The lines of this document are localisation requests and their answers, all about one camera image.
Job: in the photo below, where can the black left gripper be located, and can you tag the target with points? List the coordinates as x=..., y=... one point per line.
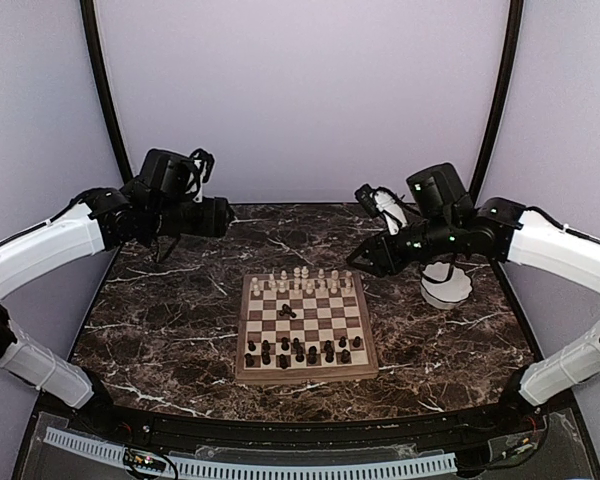
x=215, y=223

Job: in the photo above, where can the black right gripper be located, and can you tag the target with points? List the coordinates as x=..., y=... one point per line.
x=381, y=250

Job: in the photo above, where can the dark piece back corner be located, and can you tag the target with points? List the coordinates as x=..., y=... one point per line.
x=250, y=357

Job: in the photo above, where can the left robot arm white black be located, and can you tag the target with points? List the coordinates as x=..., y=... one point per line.
x=97, y=220

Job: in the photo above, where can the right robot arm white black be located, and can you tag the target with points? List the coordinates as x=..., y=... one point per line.
x=504, y=231

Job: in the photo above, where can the wooden chess board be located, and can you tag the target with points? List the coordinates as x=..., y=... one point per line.
x=321, y=316

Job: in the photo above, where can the pile of dark chess pieces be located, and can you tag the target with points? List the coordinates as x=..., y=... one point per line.
x=286, y=310

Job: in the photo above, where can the white knight right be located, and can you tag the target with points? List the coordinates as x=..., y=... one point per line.
x=334, y=281

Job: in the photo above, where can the white bishop right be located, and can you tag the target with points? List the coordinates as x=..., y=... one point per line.
x=321, y=280

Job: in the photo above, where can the white bishop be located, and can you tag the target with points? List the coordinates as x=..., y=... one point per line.
x=321, y=280
x=283, y=280

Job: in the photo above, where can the white king piece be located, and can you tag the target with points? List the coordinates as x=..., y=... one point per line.
x=297, y=282

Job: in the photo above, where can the white scalloped bowl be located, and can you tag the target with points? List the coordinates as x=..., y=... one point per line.
x=444, y=286

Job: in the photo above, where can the white bishop left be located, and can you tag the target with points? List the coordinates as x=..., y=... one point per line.
x=283, y=280

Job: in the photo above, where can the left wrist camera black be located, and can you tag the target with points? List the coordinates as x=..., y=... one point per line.
x=177, y=176

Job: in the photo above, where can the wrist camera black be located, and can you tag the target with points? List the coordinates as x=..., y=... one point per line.
x=439, y=193
x=177, y=176

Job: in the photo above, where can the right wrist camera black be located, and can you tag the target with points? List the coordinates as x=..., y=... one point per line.
x=439, y=193

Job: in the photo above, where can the black front rail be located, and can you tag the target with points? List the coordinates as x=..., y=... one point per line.
x=425, y=431

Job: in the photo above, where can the white slotted cable duct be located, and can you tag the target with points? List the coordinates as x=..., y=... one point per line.
x=216, y=463

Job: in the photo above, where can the left black corner post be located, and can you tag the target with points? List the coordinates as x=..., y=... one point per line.
x=104, y=93

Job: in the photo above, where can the black corner post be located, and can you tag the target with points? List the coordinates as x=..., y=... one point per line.
x=500, y=94
x=104, y=93

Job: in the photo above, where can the right black corner post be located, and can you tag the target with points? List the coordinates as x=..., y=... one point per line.
x=500, y=94

